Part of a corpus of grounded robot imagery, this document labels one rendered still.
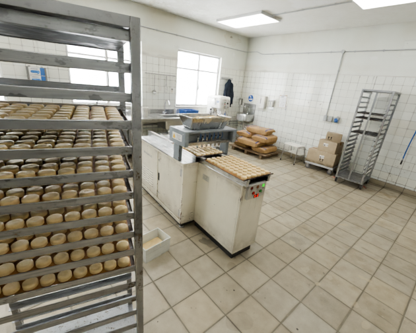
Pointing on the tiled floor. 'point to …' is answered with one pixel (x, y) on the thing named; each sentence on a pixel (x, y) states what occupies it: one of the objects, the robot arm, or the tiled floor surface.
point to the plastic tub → (154, 244)
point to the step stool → (294, 150)
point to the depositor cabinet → (170, 180)
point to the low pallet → (255, 151)
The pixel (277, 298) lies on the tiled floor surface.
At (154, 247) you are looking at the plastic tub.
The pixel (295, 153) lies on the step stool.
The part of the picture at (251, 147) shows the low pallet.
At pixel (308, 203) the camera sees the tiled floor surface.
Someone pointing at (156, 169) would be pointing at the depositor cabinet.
